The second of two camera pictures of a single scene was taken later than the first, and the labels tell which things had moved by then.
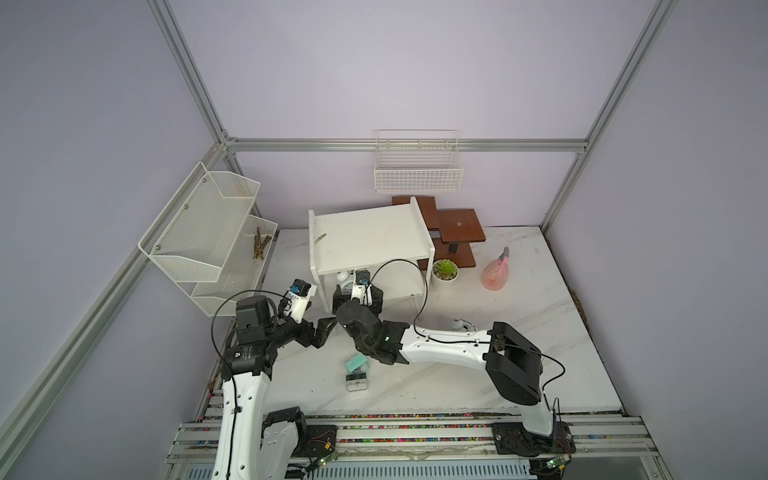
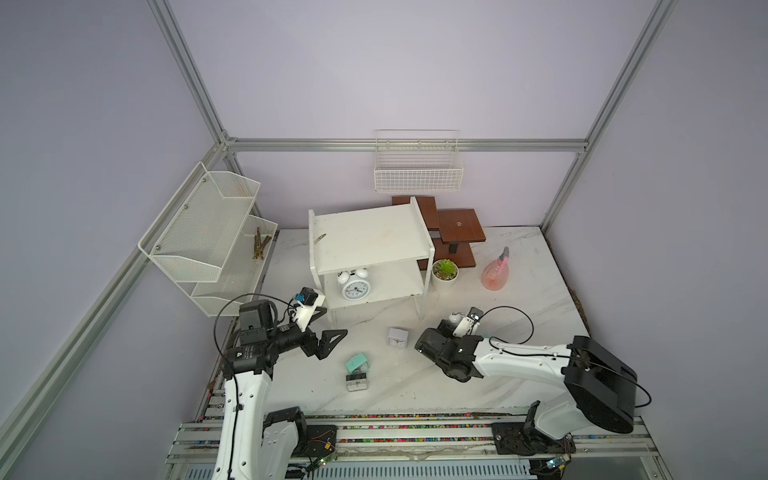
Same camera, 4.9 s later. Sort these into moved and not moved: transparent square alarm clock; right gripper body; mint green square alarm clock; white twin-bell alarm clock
Moved: right gripper body
Not moved: transparent square alarm clock; mint green square alarm clock; white twin-bell alarm clock
